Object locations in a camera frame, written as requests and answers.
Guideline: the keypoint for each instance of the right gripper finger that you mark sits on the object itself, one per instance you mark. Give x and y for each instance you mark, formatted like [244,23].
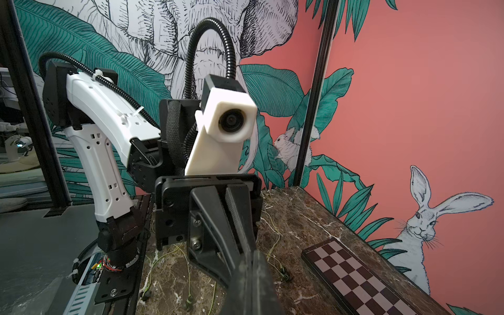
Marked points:
[252,289]

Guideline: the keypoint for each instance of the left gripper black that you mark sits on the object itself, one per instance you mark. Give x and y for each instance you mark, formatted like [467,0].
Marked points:
[184,210]

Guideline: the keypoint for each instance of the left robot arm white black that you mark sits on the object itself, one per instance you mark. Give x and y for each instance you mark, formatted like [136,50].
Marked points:
[108,127]

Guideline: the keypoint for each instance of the chessboard brown and pink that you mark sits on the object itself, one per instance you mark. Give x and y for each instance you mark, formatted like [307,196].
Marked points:
[354,286]

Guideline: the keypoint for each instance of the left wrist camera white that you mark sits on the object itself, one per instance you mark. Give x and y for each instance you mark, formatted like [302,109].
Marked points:
[226,119]

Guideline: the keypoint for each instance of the white slotted cable duct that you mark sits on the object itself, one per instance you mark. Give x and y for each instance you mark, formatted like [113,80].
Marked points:
[82,301]

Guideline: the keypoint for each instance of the left black corner post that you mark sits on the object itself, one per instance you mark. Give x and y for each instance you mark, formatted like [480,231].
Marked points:
[317,83]

